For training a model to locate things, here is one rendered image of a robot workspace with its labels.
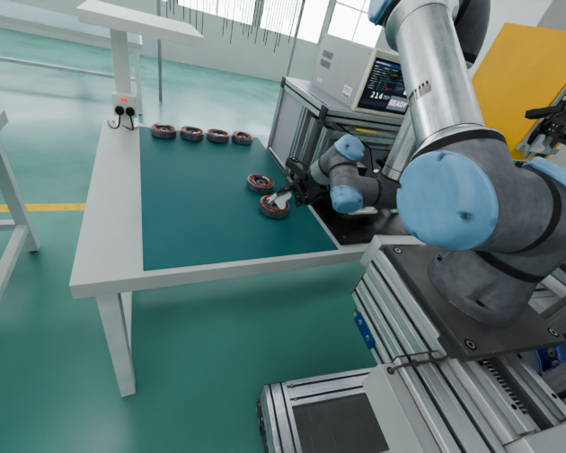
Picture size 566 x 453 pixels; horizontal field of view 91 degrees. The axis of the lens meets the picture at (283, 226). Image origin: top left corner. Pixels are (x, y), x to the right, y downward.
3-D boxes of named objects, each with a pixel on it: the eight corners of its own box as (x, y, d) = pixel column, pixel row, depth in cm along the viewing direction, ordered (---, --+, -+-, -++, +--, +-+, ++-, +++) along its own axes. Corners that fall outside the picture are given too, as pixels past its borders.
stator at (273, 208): (293, 216, 105) (296, 208, 103) (269, 221, 99) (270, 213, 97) (277, 199, 112) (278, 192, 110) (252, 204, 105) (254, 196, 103)
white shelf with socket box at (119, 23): (197, 157, 124) (205, 38, 97) (99, 152, 108) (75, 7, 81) (187, 127, 148) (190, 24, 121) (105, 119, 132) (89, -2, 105)
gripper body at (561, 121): (555, 139, 91) (588, 102, 84) (532, 129, 97) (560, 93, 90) (569, 143, 94) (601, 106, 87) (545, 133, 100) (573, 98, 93)
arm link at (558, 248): (570, 279, 41) (668, 203, 33) (502, 274, 37) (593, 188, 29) (508, 227, 50) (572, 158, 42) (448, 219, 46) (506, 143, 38)
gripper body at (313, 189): (295, 208, 89) (316, 191, 79) (285, 185, 90) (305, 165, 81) (312, 205, 93) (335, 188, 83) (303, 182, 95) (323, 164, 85)
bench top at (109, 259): (538, 236, 161) (545, 229, 158) (73, 299, 65) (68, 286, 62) (417, 155, 229) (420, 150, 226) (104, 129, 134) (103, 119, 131)
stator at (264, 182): (260, 198, 110) (262, 190, 108) (241, 184, 114) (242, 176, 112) (278, 190, 118) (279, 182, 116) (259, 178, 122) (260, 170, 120)
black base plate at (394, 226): (454, 234, 126) (456, 230, 125) (340, 245, 99) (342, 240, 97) (389, 180, 159) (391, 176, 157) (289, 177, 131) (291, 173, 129)
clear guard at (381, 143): (422, 174, 101) (432, 160, 97) (373, 173, 90) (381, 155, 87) (370, 137, 123) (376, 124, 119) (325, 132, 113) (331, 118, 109)
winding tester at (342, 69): (429, 123, 125) (457, 73, 113) (353, 111, 106) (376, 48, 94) (377, 96, 151) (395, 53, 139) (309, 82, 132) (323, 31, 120)
